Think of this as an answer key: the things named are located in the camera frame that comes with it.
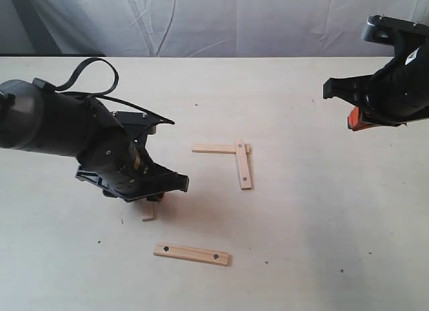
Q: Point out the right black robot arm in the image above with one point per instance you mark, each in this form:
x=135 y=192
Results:
x=394 y=95

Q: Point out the wood strip with magnets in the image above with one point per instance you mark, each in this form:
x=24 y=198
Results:
x=214 y=257
x=243 y=165

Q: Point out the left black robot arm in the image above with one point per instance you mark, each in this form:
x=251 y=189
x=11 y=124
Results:
x=37 y=120

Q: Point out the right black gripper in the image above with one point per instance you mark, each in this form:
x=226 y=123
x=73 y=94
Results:
x=395 y=95

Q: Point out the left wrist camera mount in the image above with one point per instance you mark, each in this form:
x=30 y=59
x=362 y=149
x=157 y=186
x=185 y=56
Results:
x=140 y=125

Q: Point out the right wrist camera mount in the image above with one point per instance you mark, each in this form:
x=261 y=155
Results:
x=403 y=36

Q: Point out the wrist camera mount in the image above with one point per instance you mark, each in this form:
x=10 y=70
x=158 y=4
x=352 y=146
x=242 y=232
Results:
x=403 y=36
x=140 y=125

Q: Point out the plain wood strip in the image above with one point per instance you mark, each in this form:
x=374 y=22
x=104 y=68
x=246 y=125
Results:
x=148 y=211
x=214 y=148

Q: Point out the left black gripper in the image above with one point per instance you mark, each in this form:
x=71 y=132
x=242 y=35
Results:
x=120 y=167

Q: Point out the white backdrop cloth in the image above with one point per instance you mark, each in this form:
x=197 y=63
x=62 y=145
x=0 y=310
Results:
x=197 y=28

